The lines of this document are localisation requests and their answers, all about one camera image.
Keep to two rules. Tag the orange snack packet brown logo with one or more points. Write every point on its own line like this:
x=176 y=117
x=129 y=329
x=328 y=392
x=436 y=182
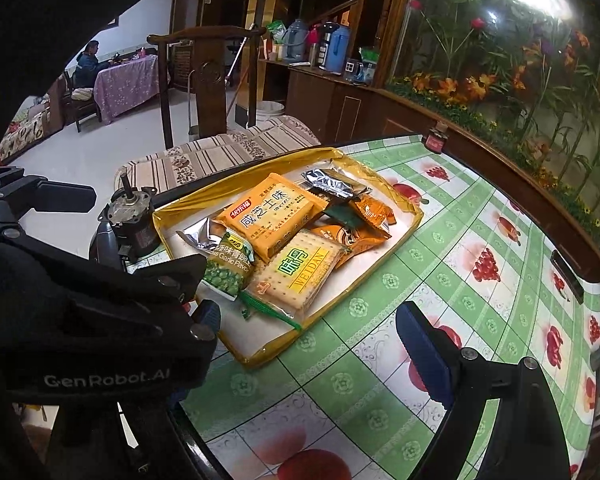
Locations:
x=360 y=242

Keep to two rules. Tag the yellow-orange biscuit packet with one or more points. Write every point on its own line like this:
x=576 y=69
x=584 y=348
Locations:
x=275 y=215

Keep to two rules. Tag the green bag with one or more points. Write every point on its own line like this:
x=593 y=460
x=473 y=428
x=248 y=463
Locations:
x=278 y=30

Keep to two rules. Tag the yellow-rimmed white tray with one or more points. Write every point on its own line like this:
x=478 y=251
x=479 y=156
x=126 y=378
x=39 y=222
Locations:
x=240 y=330

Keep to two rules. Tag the white mop pole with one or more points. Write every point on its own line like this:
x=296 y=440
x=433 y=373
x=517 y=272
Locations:
x=240 y=57

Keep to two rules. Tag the striped chair cushion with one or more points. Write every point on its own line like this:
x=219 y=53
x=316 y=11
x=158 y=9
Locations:
x=220 y=155

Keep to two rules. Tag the green box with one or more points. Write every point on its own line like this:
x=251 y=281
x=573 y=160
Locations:
x=367 y=65

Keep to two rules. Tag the green fruit-print tablecloth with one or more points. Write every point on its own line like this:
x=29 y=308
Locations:
x=380 y=310

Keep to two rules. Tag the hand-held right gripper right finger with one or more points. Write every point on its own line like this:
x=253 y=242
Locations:
x=425 y=355

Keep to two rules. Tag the flower-print wall panel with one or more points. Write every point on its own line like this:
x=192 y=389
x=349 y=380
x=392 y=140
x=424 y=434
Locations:
x=505 y=60

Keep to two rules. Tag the crumpled silver foil packet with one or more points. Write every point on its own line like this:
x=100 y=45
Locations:
x=200 y=237

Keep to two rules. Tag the green pea snack packet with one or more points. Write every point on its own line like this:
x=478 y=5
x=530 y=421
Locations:
x=227 y=270

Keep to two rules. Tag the white bucket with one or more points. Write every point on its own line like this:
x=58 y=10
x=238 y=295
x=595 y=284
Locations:
x=267 y=110

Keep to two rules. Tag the clear cracker packet green strip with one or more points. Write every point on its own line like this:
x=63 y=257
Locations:
x=300 y=280

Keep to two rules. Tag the small red jar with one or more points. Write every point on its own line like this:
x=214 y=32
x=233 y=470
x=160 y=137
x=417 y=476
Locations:
x=437 y=137

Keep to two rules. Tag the table with purple cloth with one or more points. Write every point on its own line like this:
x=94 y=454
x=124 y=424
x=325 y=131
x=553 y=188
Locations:
x=127 y=85

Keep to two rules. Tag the small electric motor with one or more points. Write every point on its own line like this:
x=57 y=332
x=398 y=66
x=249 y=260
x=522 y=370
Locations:
x=130 y=220

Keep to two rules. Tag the clear blue water jug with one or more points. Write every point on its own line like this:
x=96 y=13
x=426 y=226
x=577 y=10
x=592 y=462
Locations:
x=296 y=40

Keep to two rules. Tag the blue thermos jug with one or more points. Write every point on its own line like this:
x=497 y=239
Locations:
x=335 y=47

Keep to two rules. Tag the red-lid flask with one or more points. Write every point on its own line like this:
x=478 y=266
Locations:
x=313 y=50

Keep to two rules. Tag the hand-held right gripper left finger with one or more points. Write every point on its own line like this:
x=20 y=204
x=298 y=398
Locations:
x=210 y=315

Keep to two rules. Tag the floral sofa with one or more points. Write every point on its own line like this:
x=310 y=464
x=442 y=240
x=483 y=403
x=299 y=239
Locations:
x=25 y=130

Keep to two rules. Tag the dark wooden cabinet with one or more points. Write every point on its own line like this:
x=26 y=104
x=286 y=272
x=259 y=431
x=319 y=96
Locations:
x=325 y=100

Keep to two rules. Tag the silver foil snack packet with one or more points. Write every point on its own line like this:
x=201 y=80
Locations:
x=327 y=182

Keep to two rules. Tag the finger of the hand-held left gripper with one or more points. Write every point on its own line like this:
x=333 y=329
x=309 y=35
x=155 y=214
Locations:
x=175 y=275

